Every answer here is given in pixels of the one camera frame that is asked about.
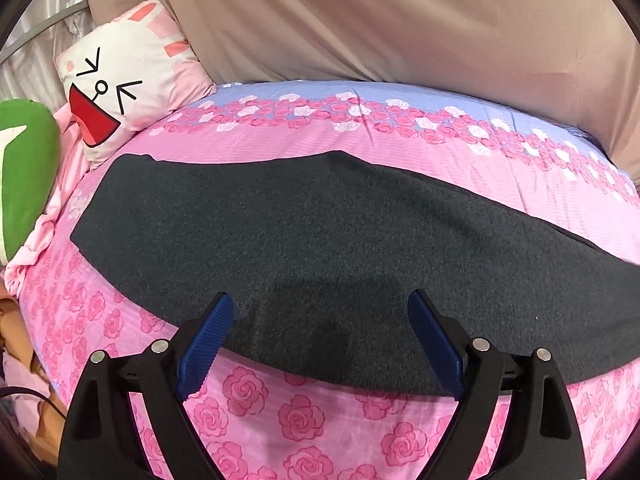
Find white bunny face pillow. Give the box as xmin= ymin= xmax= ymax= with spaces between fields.
xmin=55 ymin=0 xmax=217 ymax=171

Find grey metal rail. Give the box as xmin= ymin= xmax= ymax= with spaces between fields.
xmin=0 ymin=2 xmax=87 ymax=57

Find pink rose print bed sheet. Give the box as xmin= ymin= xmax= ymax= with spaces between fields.
xmin=5 ymin=80 xmax=640 ymax=480

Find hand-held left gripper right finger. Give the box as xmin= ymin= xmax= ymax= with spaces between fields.
xmin=407 ymin=289 xmax=589 ymax=480

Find green pillow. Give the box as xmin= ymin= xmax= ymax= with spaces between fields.
xmin=0 ymin=99 xmax=62 ymax=267

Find dark grey pants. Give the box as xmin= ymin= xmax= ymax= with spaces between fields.
xmin=70 ymin=150 xmax=640 ymax=399

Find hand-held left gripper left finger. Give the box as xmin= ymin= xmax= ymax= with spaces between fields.
xmin=57 ymin=291 xmax=236 ymax=480

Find silver satin curtain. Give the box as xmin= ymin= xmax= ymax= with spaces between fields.
xmin=0 ymin=0 xmax=96 ymax=107

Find black cable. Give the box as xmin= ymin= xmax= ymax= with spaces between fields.
xmin=0 ymin=386 xmax=67 ymax=422

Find beige cloth drape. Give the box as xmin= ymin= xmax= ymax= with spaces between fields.
xmin=82 ymin=0 xmax=640 ymax=187

